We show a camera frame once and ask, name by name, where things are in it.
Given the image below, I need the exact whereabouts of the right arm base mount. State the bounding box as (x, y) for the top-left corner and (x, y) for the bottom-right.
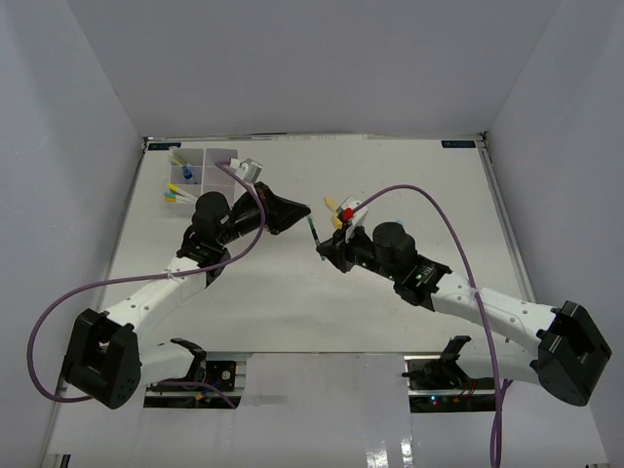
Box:
(402, 335), (495, 414)

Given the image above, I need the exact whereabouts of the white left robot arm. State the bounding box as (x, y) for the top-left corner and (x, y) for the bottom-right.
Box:
(61, 182), (311, 410)

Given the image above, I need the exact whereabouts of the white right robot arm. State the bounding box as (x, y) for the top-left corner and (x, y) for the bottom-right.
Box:
(316, 222), (612, 407)

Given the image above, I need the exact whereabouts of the white marker orange cap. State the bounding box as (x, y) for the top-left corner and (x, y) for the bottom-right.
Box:
(164, 192), (194, 204)

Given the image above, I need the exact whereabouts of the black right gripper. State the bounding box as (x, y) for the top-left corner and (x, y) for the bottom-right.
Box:
(318, 219), (400, 282)

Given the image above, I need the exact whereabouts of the white organizer box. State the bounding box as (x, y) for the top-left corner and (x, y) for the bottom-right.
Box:
(201, 148), (241, 205)
(164, 145), (204, 217)

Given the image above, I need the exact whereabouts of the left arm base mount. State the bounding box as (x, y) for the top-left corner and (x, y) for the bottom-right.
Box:
(140, 338), (237, 410)

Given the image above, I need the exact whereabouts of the white right organizer box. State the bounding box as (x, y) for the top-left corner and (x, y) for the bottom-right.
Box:
(201, 148), (241, 205)

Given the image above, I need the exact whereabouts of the white front cover panel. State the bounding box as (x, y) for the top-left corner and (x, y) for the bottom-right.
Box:
(41, 351), (613, 468)

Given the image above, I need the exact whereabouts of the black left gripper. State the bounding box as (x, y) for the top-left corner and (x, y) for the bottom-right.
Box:
(218, 184), (311, 248)

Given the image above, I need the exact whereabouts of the black left table logo label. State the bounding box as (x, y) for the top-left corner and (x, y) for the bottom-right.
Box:
(147, 142), (181, 151)

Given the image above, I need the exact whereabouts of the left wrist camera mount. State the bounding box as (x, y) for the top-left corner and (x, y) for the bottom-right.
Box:
(229, 158), (263, 184)

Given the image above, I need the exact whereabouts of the white left organizer box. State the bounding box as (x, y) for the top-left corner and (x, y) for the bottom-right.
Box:
(164, 145), (204, 217)

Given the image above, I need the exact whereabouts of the green highlighter pen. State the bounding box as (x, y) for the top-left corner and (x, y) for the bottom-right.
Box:
(306, 215), (326, 261)

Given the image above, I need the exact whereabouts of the yellow highlighter body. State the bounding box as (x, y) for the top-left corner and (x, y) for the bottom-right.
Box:
(324, 197), (339, 215)

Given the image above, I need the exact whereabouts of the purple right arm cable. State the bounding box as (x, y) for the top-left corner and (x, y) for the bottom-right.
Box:
(353, 183), (513, 468)

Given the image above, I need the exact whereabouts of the blue cap spray bottle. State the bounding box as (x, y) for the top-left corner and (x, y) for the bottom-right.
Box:
(181, 166), (198, 184)

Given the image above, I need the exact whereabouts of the black table logo label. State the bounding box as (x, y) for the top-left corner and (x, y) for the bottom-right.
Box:
(147, 142), (181, 151)
(441, 139), (476, 149)

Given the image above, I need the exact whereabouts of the white marker yellow cap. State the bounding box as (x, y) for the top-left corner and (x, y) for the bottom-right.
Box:
(167, 183), (197, 200)

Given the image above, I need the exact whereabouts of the aluminium table edge rail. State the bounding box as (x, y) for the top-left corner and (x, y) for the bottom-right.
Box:
(477, 131), (557, 352)

